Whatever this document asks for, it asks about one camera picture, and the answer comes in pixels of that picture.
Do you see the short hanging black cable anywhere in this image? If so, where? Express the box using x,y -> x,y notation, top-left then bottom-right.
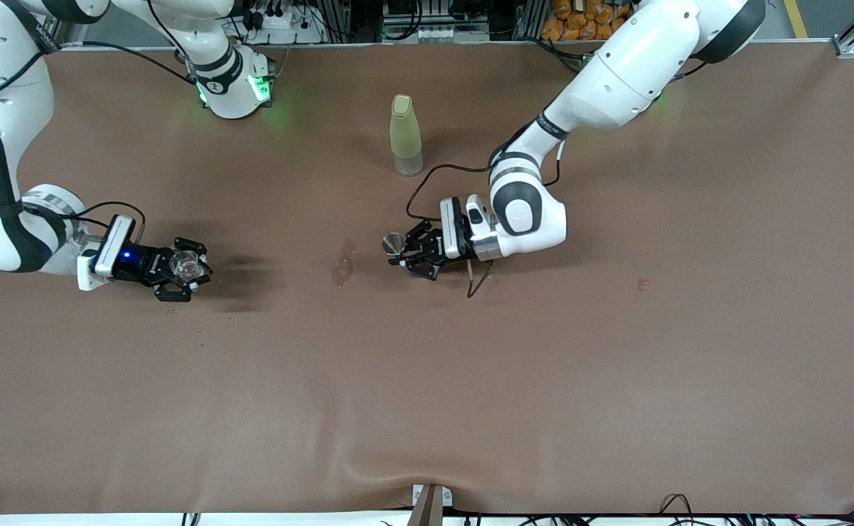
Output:
467,257 -> 495,299

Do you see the small clear glass cup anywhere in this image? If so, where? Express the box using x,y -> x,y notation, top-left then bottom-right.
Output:
169,251 -> 205,284

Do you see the brown table mat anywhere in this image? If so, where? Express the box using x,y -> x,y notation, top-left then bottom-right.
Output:
0,42 -> 854,516

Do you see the white terminal strip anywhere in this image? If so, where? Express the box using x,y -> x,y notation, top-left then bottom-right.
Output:
418,28 -> 490,43

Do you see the yellow-green frosted bottle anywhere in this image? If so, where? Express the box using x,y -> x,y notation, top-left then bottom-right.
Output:
389,94 -> 424,177

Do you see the metal clamp bracket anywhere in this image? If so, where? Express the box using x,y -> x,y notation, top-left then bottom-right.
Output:
406,482 -> 453,526

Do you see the pile of orange bags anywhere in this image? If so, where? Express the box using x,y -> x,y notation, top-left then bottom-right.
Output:
541,0 -> 643,42

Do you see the white power strip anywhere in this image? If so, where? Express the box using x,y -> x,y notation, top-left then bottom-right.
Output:
245,6 -> 312,34

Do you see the elongated liquid puddle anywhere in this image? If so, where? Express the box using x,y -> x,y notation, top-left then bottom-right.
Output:
333,239 -> 358,289

